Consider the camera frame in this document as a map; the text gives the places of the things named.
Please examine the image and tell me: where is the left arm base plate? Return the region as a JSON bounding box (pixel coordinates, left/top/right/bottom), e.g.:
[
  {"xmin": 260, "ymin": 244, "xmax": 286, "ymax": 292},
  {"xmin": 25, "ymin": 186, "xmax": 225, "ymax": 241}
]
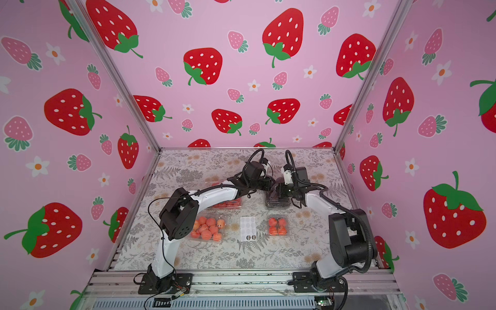
[{"xmin": 138, "ymin": 273, "xmax": 193, "ymax": 296}]

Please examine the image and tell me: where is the aluminium front rail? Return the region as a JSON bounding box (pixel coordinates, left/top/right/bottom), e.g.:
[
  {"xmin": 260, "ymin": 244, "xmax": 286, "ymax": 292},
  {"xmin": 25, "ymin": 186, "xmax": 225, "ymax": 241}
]
[{"xmin": 77, "ymin": 269, "xmax": 408, "ymax": 309}]

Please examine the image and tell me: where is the white sticker sheet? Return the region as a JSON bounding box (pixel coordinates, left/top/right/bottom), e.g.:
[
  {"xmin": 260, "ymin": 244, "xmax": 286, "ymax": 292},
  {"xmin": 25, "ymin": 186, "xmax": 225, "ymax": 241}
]
[{"xmin": 239, "ymin": 216, "xmax": 257, "ymax": 242}]

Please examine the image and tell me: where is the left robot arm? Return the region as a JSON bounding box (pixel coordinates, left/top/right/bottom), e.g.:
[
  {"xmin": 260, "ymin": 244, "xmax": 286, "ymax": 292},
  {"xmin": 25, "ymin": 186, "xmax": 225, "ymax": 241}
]
[{"xmin": 135, "ymin": 149, "xmax": 275, "ymax": 295}]

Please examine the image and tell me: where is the clear box of red strawberries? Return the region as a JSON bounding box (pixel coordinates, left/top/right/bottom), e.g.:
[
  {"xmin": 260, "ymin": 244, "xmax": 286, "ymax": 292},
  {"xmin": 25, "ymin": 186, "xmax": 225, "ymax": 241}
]
[{"xmin": 211, "ymin": 180, "xmax": 242, "ymax": 209}]

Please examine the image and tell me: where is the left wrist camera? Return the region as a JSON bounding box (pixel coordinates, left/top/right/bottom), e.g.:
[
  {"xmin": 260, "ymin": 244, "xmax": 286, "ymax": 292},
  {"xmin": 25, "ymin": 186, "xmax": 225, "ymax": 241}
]
[{"xmin": 244, "ymin": 161, "xmax": 266, "ymax": 182}]

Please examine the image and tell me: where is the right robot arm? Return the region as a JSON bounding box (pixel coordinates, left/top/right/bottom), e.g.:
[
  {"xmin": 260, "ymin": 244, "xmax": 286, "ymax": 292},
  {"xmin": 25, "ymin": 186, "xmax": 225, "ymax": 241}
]
[{"xmin": 271, "ymin": 150, "xmax": 377, "ymax": 289}]

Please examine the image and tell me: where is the small clear box of tomatoes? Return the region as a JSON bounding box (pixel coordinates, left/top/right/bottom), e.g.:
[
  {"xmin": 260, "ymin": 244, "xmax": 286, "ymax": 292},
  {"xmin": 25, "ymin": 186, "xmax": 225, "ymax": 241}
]
[{"xmin": 267, "ymin": 215, "xmax": 289, "ymax": 236}]

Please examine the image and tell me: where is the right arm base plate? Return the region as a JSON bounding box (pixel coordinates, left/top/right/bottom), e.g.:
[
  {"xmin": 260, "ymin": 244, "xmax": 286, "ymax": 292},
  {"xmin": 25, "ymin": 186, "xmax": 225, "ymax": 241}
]
[{"xmin": 287, "ymin": 271, "xmax": 347, "ymax": 293}]

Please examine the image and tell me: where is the clear box of dark berries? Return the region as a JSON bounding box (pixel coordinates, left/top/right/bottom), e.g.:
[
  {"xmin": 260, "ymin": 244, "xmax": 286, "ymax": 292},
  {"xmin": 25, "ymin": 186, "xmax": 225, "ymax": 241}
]
[{"xmin": 264, "ymin": 177, "xmax": 291, "ymax": 209}]

